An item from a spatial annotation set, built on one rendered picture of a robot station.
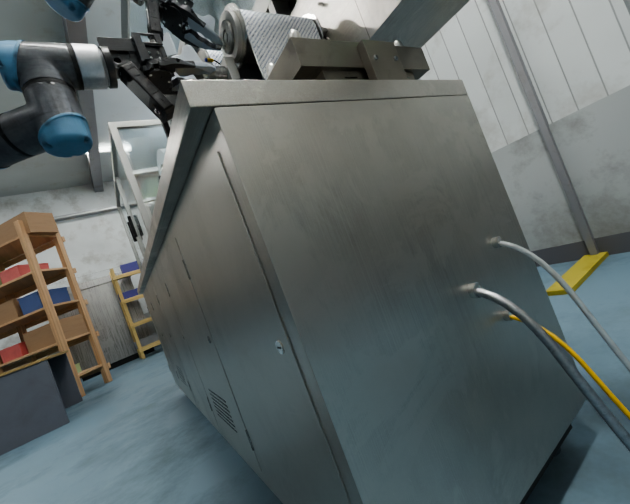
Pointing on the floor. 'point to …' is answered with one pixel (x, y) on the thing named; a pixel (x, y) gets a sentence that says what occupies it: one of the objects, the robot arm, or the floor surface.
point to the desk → (25, 403)
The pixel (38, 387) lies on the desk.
